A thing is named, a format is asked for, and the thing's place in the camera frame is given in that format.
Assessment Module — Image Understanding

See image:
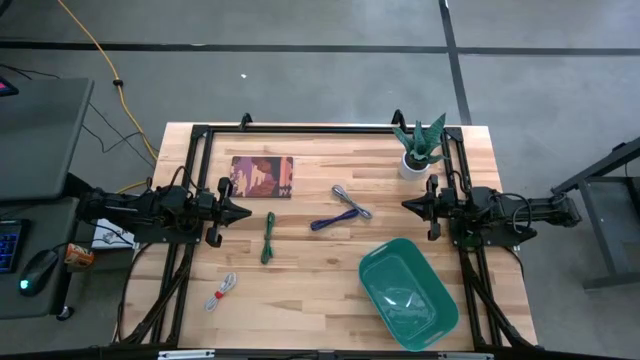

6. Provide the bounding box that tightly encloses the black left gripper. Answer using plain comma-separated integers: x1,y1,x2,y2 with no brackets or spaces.
198,177,253,249

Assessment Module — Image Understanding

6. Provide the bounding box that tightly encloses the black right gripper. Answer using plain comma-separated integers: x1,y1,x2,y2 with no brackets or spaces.
401,174,459,242

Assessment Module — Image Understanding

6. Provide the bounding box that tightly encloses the green braided USB-C cable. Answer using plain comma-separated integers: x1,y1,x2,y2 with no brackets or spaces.
259,210,277,266

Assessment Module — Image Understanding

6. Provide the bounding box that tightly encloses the grey braided USB-C cable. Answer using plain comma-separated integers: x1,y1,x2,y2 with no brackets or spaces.
331,184,374,221

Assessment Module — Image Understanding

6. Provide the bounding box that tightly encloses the white USB-C cable red tie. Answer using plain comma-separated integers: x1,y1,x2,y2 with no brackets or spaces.
203,271,239,313

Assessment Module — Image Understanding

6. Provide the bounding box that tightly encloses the blue braided USB-C cable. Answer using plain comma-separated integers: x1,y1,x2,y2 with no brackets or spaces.
309,207,362,233

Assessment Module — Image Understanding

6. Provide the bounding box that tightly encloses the white plant pot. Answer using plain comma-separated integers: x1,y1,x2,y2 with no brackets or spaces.
397,151,433,182

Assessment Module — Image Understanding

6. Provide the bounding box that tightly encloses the green succulent plant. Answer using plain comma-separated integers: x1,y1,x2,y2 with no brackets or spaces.
391,112,449,167

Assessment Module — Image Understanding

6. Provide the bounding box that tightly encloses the green plastic bin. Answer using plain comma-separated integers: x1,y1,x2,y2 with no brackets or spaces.
357,237,460,353

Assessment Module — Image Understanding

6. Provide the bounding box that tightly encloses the white printed paper sheet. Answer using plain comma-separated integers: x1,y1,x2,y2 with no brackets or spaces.
90,216,137,251

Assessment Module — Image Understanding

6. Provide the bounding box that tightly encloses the small orange box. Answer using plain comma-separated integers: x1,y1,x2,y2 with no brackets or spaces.
63,242,96,270

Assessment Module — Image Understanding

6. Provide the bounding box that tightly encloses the black metal stand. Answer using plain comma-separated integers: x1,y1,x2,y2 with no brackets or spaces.
549,135,640,292

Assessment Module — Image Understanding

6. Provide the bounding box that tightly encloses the black computer mouse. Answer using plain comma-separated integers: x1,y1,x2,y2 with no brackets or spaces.
18,248,61,298

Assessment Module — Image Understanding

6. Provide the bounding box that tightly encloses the grey side desk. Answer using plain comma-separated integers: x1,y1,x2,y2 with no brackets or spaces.
0,76,95,321

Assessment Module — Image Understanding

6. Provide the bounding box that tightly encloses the black backlit keyboard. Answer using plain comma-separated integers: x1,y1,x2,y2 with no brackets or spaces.
0,218,27,275

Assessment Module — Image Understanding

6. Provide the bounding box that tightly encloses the black metal table frame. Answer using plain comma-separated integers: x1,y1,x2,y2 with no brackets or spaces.
112,109,539,352

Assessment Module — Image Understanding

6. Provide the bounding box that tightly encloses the silver edge bracket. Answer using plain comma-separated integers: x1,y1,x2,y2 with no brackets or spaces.
436,351,495,360
156,349,217,360

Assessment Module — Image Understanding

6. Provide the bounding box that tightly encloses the thin black floor cable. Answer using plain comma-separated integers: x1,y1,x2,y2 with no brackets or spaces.
0,61,157,170

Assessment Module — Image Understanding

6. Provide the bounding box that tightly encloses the yellow extension cable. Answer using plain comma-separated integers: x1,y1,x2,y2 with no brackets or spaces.
56,0,161,195

